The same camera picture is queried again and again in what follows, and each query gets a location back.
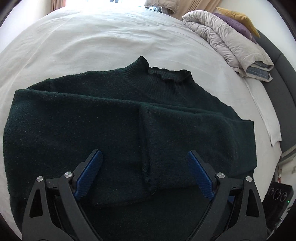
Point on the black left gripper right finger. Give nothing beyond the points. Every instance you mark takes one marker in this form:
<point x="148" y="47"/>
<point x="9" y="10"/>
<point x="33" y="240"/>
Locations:
<point x="235" y="210"/>

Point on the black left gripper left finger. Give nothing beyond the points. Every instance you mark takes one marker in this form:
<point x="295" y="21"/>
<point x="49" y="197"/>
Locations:
<point x="53" y="211"/>

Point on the dark green knit sweater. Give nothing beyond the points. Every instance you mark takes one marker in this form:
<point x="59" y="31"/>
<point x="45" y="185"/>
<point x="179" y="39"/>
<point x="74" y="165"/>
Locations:
<point x="144" y="121"/>

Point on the dark grey upholstered headboard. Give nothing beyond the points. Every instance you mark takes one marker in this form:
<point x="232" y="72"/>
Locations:
<point x="281" y="91"/>

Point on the folded beige grey duvet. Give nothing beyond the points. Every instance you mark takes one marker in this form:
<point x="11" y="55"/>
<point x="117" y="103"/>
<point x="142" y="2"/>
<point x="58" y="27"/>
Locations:
<point x="244" y="56"/>

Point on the white bed sheet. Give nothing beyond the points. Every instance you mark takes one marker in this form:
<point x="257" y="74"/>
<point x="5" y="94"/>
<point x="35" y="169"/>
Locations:
<point x="72" y="42"/>

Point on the purple cushion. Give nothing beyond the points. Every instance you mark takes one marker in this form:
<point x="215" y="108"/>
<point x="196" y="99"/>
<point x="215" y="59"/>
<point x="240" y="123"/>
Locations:
<point x="237" y="26"/>

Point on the mustard yellow cushion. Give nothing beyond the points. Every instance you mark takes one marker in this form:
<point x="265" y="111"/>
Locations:
<point x="240" y="17"/>

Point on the beige left curtain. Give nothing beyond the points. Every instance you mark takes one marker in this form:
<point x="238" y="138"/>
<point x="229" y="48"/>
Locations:
<point x="57" y="4"/>

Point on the beige curtain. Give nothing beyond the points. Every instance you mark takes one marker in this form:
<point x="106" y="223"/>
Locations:
<point x="57" y="4"/>
<point x="192" y="5"/>

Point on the beige right curtain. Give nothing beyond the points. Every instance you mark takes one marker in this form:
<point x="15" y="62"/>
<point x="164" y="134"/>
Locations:
<point x="192" y="5"/>

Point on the beige puffer jacket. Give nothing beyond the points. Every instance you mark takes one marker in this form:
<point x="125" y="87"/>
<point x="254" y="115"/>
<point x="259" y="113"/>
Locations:
<point x="167" y="6"/>

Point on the black camera box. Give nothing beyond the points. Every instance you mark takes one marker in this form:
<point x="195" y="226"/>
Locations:
<point x="275" y="203"/>

